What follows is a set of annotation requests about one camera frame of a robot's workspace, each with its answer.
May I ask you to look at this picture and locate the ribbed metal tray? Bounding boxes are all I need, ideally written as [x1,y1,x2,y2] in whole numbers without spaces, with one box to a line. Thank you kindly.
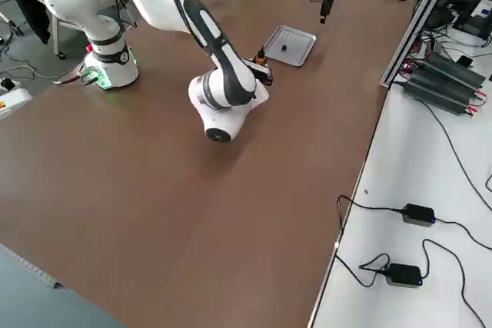
[261,25,318,68]

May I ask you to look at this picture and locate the black laptop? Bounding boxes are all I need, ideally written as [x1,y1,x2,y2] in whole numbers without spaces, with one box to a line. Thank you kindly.
[426,0,474,31]

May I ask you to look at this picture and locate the black power supply box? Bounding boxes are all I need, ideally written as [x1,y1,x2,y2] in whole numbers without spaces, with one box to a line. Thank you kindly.
[401,68,477,117]
[417,52,487,93]

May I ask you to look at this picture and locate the black power adapter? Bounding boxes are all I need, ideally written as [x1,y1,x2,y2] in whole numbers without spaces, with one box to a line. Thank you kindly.
[401,203,437,227]
[385,262,424,289]

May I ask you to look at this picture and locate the person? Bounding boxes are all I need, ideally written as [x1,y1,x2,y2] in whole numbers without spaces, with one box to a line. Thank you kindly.
[0,0,52,45]

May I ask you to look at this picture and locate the white control box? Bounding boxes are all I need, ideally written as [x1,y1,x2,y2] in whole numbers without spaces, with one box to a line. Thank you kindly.
[0,88,34,121]

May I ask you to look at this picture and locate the aluminium frame post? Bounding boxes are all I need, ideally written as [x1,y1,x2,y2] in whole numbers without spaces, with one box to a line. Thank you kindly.
[379,0,464,89]

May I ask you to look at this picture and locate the tangled desk cables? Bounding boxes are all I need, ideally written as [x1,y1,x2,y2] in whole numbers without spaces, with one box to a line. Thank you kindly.
[399,24,492,75]

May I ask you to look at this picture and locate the black adapter cable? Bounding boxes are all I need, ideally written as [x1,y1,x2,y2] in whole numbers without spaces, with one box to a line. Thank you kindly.
[336,194,492,250]
[333,238,487,328]

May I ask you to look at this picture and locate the black power cable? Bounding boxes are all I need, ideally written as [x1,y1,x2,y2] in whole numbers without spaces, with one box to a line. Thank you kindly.
[421,101,492,194]

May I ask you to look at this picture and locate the aluminium table edge rail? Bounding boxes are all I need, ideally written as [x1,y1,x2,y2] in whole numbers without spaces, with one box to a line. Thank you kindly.
[0,243,65,290]

